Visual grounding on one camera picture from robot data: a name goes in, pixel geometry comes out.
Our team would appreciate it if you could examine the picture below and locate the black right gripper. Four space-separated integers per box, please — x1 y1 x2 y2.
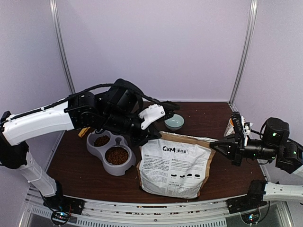
210 132 279 167

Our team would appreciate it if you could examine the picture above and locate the dog food bag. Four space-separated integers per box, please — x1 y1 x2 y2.
137 132 215 199

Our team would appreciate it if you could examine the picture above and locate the yellow plastic scoop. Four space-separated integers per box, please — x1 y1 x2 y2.
78 127 90 138

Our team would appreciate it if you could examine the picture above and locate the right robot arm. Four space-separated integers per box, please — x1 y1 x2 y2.
209 112 303 209

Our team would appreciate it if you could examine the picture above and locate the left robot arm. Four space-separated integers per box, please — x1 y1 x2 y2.
0 79 166 210

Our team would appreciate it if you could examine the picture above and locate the grey double pet feeder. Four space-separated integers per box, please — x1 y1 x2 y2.
87 131 136 176

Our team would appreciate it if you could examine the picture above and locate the patterned mug yellow inside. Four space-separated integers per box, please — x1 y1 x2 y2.
223 118 234 137

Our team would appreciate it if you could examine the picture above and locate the steel bowl in feeder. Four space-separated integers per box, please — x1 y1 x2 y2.
104 146 131 166

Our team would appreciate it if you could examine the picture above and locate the light green ceramic bowl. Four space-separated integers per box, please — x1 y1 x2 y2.
164 114 185 131

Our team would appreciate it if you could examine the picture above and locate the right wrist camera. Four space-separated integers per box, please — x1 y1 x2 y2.
231 112 253 148

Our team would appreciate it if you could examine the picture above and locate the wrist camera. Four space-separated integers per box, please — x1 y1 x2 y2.
138 104 174 130
231 112 253 148

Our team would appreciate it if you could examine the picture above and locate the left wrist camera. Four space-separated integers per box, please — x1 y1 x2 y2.
138 104 174 130

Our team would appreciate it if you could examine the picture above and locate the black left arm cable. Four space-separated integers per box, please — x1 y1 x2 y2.
0 81 181 123

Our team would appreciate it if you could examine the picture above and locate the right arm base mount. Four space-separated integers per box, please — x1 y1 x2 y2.
226 194 267 214

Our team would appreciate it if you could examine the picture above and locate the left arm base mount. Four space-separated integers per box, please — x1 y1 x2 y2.
42 195 85 215

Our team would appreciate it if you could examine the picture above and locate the front aluminium rail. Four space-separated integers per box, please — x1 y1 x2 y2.
23 186 285 227

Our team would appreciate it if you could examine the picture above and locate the right aluminium frame post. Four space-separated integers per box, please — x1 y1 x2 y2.
228 0 258 109

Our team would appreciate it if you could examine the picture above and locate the aluminium frame post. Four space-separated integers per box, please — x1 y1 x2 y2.
49 0 75 94
228 0 258 109

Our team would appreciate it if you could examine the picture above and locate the left aluminium frame post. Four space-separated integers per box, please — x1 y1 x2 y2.
49 0 75 94

